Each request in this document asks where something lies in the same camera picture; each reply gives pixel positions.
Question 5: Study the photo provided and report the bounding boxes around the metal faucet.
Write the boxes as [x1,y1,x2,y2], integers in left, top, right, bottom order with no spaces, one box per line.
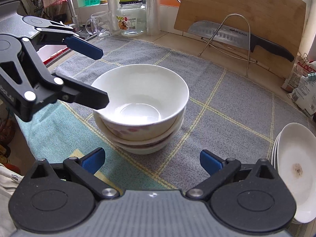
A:
[38,0,80,32]

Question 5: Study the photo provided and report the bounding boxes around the grey checked table mat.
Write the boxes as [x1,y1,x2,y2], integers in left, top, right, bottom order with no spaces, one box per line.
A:
[18,35,315,190]

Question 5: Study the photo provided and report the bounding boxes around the glass mug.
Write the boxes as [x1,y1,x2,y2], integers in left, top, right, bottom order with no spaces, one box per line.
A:
[85,11,113,38]

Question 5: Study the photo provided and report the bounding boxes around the red white seasoning packet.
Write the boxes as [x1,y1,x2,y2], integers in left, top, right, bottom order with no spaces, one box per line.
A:
[281,55,315,92]

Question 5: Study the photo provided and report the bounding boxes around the stack of plastic cups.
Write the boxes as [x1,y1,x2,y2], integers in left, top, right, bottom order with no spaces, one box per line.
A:
[146,0,160,36]

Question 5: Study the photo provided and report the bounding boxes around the white plastic food bag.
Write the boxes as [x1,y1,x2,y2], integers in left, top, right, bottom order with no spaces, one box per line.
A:
[288,72,316,118]

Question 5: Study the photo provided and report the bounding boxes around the top white floral plate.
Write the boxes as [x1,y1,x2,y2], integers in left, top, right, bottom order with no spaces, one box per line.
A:
[276,122,315,223]

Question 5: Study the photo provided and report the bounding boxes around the plain white shallow bowl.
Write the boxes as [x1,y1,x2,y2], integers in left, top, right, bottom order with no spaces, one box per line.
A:
[93,112,185,155]

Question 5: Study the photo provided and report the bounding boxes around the clear glass jar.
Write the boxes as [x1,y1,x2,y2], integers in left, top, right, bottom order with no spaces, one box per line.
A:
[116,0,146,36]

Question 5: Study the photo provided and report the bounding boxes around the bamboo cutting board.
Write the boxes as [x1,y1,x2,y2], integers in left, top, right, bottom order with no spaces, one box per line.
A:
[173,0,307,80]

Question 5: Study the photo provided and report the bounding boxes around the small white floral bowl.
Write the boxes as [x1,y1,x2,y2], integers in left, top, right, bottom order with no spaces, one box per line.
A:
[92,64,189,141]

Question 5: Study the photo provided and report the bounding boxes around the metal wire rack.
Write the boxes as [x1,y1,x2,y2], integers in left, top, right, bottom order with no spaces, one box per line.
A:
[189,13,251,77]

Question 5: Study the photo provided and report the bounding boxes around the bottom white plate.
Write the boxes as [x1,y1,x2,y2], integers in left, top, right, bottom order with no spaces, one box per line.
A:
[271,135,279,166]

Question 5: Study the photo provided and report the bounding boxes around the black handled santoku knife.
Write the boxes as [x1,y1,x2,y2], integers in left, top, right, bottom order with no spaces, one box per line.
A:
[187,20,295,62]

